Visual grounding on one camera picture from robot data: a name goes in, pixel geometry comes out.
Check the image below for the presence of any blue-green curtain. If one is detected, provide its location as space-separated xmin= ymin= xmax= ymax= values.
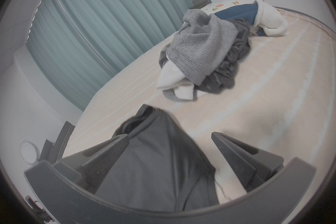
xmin=50 ymin=0 xmax=197 ymax=74
xmin=25 ymin=0 xmax=118 ymax=113

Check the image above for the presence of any bed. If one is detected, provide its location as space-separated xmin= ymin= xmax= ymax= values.
xmin=62 ymin=0 xmax=336 ymax=205

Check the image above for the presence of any black chest of drawers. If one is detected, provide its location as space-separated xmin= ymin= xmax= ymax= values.
xmin=39 ymin=121 xmax=76 ymax=163

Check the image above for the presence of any round white mirror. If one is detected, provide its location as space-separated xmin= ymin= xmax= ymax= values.
xmin=20 ymin=140 xmax=40 ymax=165

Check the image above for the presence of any pile of clothes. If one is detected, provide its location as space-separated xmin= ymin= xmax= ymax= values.
xmin=156 ymin=0 xmax=290 ymax=102

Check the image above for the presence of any grey bedside table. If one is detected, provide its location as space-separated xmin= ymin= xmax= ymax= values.
xmin=192 ymin=0 xmax=211 ymax=10

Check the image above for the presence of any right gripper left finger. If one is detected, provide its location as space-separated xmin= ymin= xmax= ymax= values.
xmin=52 ymin=134 xmax=130 ymax=194

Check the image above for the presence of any white printed pillow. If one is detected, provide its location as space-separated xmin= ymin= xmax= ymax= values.
xmin=201 ymin=0 xmax=256 ymax=12

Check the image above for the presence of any black polo shirt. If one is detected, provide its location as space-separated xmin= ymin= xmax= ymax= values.
xmin=96 ymin=104 xmax=220 ymax=213

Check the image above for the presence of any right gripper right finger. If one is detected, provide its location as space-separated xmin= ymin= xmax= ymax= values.
xmin=211 ymin=131 xmax=285 ymax=194

